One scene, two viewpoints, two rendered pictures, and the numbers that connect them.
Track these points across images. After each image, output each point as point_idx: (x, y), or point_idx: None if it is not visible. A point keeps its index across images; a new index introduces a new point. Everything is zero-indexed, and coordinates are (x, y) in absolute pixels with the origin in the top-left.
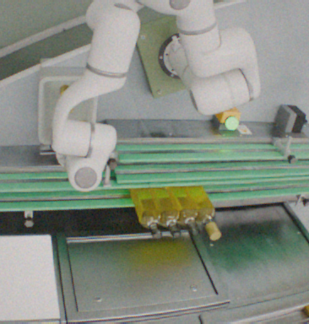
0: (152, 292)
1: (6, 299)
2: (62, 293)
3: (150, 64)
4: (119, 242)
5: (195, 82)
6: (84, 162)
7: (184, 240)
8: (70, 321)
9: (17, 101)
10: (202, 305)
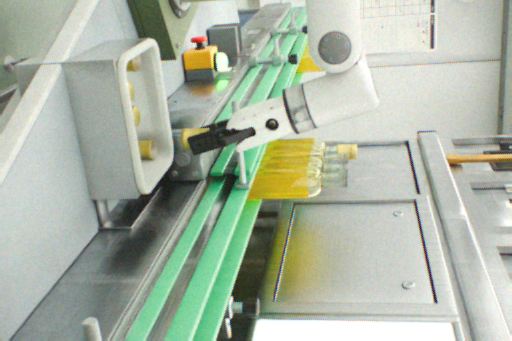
0: (400, 242)
1: None
2: (397, 315)
3: (164, 3)
4: (295, 255)
5: None
6: (364, 66)
7: (309, 208)
8: (457, 311)
9: (56, 154)
10: (430, 211)
